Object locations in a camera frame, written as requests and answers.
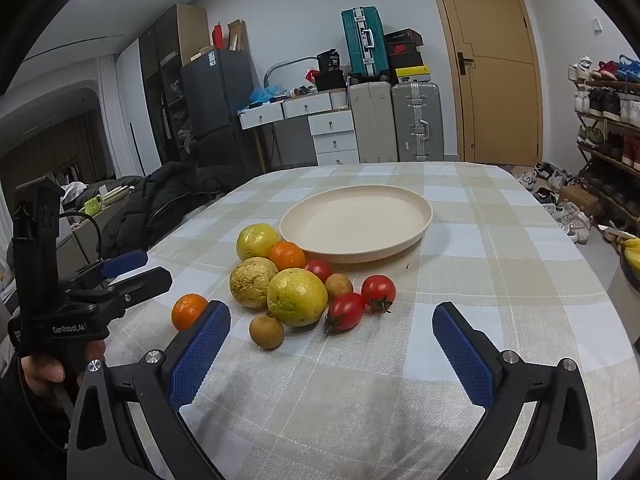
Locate dark grey refrigerator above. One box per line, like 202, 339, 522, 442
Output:
181, 48, 258, 171

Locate yellow banana bunch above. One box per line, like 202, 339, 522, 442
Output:
617, 237, 640, 281

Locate silver suitcase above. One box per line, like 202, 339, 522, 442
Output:
391, 82, 445, 163

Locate rows of assorted shoes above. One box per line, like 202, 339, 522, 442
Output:
568, 55, 640, 171

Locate small yellow-green round fruit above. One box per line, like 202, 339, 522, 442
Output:
236, 223, 282, 262

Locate large yellow-green round fruit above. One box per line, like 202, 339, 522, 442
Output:
266, 268, 329, 328

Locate brown longan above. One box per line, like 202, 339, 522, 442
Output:
324, 273, 354, 302
249, 314, 285, 350

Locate brown wardrobe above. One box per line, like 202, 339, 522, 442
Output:
139, 4, 211, 163

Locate open cardboard box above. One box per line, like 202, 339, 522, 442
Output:
227, 19, 247, 52

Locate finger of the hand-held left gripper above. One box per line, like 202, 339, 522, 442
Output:
65, 267, 174, 311
67, 249, 149, 287

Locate white desk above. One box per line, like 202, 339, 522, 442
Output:
238, 89, 351, 131

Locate black yellow shoe box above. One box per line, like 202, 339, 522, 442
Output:
390, 54, 432, 84

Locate white drawer cabinet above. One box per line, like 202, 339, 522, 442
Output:
308, 110, 360, 166

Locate tan wooden door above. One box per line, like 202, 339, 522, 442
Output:
429, 0, 544, 167

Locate orange mandarin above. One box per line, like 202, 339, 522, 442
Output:
269, 241, 307, 271
171, 293, 209, 332

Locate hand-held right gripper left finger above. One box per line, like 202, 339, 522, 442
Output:
67, 300, 232, 480

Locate wrinkled yellow round fruit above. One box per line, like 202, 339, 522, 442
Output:
229, 257, 279, 309

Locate black bag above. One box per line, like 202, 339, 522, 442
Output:
315, 71, 347, 92

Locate black jacket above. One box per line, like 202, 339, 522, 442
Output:
102, 161, 236, 261

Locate brown curtain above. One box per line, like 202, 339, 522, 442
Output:
0, 110, 107, 196

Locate person's left hand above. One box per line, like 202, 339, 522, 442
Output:
20, 340, 108, 397

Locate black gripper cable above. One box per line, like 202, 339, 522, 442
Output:
57, 211, 103, 263

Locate brown cardboard box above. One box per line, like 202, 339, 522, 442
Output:
558, 185, 599, 217

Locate wooden shoe rack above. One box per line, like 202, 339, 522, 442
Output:
570, 55, 640, 231

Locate grey curved metal frame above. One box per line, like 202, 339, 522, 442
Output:
263, 56, 321, 91

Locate teal suitcase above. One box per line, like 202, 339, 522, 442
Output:
341, 6, 391, 81

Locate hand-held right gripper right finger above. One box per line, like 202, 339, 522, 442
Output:
432, 302, 598, 480

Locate beige suitcase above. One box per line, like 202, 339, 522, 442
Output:
348, 81, 399, 164

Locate cream round plate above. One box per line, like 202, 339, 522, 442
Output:
279, 185, 434, 264

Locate pile of white sneakers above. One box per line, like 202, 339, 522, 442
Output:
512, 160, 593, 245

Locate red cherry tomato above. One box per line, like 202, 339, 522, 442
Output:
323, 292, 366, 335
361, 274, 397, 314
304, 259, 333, 285

